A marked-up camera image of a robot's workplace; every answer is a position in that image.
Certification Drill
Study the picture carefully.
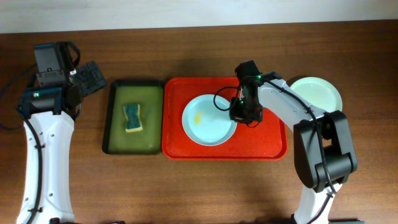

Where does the light blue plate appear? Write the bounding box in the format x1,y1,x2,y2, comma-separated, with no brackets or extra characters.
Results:
182,94,237,146

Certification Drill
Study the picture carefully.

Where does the green and yellow sponge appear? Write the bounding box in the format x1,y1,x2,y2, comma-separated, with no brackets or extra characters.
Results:
123,104,143,133

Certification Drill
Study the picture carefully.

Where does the light green plate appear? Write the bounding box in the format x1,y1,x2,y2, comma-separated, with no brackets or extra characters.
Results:
290,77,343,113

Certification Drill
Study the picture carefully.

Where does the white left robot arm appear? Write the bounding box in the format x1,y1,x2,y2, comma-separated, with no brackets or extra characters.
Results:
17,61,107,223

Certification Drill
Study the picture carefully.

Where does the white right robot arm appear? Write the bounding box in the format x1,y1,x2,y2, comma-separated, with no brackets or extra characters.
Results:
229,71,358,223

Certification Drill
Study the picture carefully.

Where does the red plastic tray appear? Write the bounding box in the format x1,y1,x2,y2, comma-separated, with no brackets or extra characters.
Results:
162,77,288,161

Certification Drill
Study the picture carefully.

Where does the black tray with green liquid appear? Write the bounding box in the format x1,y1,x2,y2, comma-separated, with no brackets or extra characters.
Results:
102,80,164,155

